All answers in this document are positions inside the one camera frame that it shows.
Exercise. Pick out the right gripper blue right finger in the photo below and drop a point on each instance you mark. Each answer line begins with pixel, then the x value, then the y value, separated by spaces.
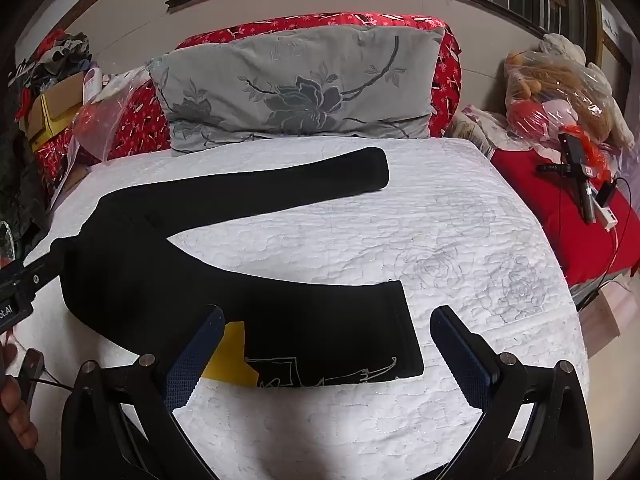
pixel 468 357

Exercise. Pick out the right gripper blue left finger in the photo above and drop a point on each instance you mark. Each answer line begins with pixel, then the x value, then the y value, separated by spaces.
pixel 184 375

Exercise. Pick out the black pants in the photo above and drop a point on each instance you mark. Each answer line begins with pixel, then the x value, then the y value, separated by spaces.
pixel 122 277

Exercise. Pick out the left hand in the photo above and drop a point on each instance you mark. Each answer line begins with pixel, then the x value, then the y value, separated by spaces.
pixel 18 413

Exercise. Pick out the white quilted bedspread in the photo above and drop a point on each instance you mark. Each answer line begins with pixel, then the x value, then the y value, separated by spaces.
pixel 452 231

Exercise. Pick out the pink box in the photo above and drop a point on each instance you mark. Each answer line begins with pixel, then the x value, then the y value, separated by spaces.
pixel 609 315

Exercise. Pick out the red blanket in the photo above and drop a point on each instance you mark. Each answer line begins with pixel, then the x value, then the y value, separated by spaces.
pixel 584 251

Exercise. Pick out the cardboard box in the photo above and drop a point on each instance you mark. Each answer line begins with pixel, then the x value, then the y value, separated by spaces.
pixel 53 111

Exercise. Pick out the clear plastic bag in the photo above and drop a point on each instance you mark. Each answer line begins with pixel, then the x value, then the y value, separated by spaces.
pixel 95 125

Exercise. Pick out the red floral quilt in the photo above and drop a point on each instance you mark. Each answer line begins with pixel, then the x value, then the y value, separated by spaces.
pixel 142 130

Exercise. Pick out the white power strip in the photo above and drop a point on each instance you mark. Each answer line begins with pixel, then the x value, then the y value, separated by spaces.
pixel 604 215

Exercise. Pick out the black phone on tripod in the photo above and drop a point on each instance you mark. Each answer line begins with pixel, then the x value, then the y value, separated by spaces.
pixel 574 167

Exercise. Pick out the clothes pile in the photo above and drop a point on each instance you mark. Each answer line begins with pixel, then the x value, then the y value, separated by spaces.
pixel 67 56

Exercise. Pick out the plush toys in plastic bag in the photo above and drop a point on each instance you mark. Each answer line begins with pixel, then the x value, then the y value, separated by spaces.
pixel 558 70

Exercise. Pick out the grey floral pillow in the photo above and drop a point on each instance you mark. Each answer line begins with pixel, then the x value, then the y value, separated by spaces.
pixel 342 80

